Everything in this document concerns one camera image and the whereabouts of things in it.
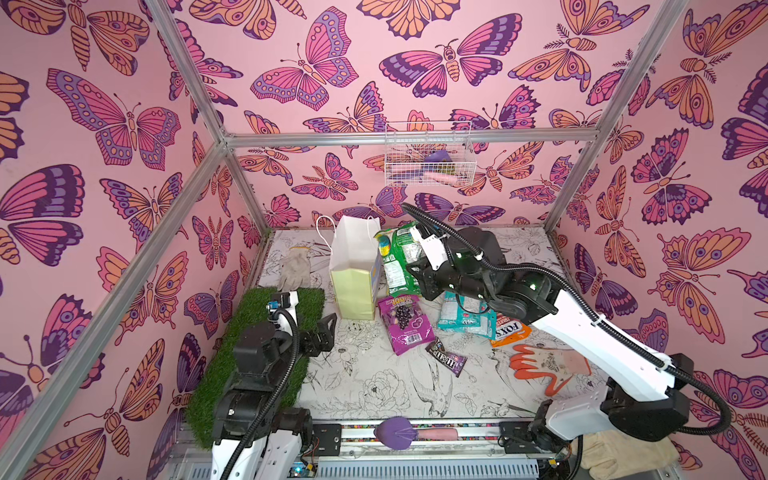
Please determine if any green fruit candy bag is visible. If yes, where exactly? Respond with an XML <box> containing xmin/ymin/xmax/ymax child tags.
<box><xmin>375</xmin><ymin>222</ymin><xmax>422</xmax><ymax>297</ymax></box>

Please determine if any purple grape gummy bag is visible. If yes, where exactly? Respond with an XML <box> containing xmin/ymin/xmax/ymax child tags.
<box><xmin>378</xmin><ymin>295</ymin><xmax>435</xmax><ymax>356</ymax></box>

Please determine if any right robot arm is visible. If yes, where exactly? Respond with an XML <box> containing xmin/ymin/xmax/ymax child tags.
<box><xmin>402</xmin><ymin>203</ymin><xmax>732</xmax><ymax>453</ymax></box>

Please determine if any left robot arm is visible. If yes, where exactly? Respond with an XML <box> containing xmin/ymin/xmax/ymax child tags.
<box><xmin>210</xmin><ymin>291</ymin><xmax>341</xmax><ymax>479</ymax></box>

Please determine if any teal mint candy bag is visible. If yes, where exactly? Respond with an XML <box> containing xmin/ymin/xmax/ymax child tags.
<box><xmin>437</xmin><ymin>292</ymin><xmax>497</xmax><ymax>340</ymax></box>

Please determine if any orange Fox's fruits bag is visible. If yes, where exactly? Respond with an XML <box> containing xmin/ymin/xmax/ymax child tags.
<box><xmin>490</xmin><ymin>315</ymin><xmax>532</xmax><ymax>348</ymax></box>

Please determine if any white paper bag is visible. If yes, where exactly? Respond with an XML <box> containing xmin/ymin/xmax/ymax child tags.
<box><xmin>314</xmin><ymin>215</ymin><xmax>381</xmax><ymax>320</ymax></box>

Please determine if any grey work glove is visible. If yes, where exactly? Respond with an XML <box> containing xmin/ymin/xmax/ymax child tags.
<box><xmin>278</xmin><ymin>247</ymin><xmax>311</xmax><ymax>291</ymax></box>

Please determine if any purple tool in basket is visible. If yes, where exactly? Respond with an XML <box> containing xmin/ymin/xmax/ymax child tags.
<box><xmin>424</xmin><ymin>150</ymin><xmax>453</xmax><ymax>165</ymax></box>

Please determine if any dark M&M's chocolate packet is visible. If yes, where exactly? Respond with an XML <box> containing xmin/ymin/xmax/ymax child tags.
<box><xmin>426</xmin><ymin>338</ymin><xmax>467</xmax><ymax>377</ymax></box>

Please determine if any green artificial grass mat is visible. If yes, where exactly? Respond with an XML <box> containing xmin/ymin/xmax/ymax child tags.
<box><xmin>185</xmin><ymin>287</ymin><xmax>326</xmax><ymax>451</ymax></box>

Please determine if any red coated garden glove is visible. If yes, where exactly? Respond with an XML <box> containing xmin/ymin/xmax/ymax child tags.
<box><xmin>509</xmin><ymin>344</ymin><xmax>592</xmax><ymax>397</ymax></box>

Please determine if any beige leather glove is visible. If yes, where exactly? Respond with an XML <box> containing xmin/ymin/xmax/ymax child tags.
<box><xmin>579</xmin><ymin>430</ymin><xmax>679</xmax><ymax>479</ymax></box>

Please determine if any white wire basket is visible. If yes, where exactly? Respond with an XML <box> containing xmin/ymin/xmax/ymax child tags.
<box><xmin>382</xmin><ymin>126</ymin><xmax>477</xmax><ymax>188</ymax></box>

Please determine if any purple trowel pink handle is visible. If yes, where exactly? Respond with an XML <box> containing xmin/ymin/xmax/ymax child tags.
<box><xmin>374</xmin><ymin>416</ymin><xmax>459</xmax><ymax>451</ymax></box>

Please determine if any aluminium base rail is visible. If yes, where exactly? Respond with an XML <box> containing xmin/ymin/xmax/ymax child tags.
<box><xmin>161</xmin><ymin>419</ymin><xmax>577</xmax><ymax>480</ymax></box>

